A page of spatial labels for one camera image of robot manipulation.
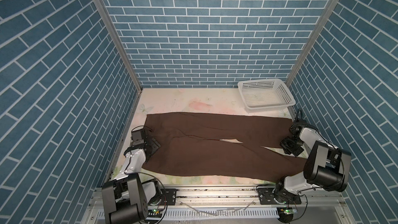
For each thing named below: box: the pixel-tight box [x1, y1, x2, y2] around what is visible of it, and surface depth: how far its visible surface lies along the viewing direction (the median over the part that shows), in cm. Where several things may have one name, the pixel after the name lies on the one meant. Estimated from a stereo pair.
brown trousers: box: [142, 112, 308, 183], surface depth 90 cm
